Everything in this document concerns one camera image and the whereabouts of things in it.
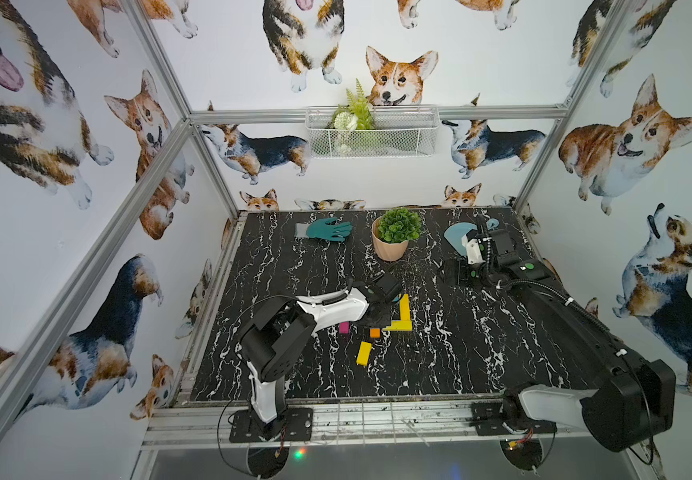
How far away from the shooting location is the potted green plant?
3.18 ft

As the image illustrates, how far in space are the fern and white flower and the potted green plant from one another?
0.89 feet

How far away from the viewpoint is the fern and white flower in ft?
2.67

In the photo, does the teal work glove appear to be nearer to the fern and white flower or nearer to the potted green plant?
the potted green plant

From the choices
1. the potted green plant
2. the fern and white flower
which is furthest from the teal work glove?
the fern and white flower
